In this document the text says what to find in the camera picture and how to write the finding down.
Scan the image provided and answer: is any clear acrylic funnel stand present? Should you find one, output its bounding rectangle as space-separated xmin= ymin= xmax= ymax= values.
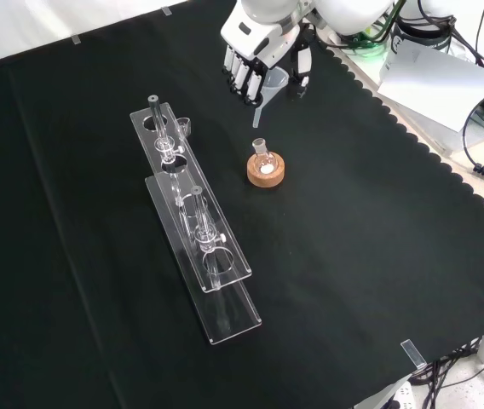
xmin=129 ymin=94 xmax=263 ymax=347

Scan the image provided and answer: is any cork ring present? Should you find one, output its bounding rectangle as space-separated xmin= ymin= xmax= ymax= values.
xmin=246 ymin=153 xmax=288 ymax=188

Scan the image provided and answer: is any pale board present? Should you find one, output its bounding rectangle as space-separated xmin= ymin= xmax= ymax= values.
xmin=377 ymin=40 xmax=484 ymax=134

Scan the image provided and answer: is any round-bottom glass flask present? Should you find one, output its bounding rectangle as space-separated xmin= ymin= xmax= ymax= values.
xmin=251 ymin=137 xmax=278 ymax=176

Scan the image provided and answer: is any green cable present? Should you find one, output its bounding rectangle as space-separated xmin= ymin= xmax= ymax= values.
xmin=343 ymin=0 xmax=407 ymax=57

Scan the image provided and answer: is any clear plastic funnel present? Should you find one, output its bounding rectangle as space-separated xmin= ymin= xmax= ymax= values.
xmin=251 ymin=66 xmax=289 ymax=129

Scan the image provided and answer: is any black cloth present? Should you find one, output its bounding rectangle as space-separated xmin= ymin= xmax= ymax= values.
xmin=0 ymin=0 xmax=484 ymax=409

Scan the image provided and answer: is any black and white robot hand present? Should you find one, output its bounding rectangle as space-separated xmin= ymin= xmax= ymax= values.
xmin=220 ymin=7 xmax=314 ymax=107

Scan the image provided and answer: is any white power strip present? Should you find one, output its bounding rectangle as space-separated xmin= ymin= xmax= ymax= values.
xmin=377 ymin=380 xmax=418 ymax=409

